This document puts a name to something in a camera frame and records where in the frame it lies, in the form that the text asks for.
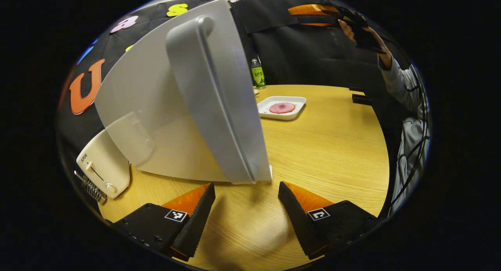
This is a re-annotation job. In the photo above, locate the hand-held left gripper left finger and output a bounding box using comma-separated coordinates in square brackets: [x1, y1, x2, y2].
[113, 182, 216, 262]

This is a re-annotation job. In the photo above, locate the metal coil spring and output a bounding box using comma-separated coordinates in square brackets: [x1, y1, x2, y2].
[74, 170, 108, 205]

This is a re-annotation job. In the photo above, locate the white toaster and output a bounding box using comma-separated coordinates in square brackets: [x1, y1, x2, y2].
[76, 129, 131, 199]

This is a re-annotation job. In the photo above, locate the white microwave oven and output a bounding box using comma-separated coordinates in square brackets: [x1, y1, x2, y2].
[94, 0, 272, 184]

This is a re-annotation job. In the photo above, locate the white square food plate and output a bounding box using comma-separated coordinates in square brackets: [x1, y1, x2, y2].
[257, 96, 306, 121]

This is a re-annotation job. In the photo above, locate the green label drink bottle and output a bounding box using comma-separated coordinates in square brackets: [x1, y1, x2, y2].
[251, 59, 267, 90]

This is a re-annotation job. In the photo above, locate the person's grey clothing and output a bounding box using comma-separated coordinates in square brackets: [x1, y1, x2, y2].
[389, 63, 431, 215]

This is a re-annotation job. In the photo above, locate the pink ham slice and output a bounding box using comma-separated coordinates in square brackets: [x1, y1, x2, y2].
[269, 102, 296, 114]

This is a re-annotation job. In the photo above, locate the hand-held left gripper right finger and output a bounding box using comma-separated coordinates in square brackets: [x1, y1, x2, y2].
[278, 181, 378, 260]

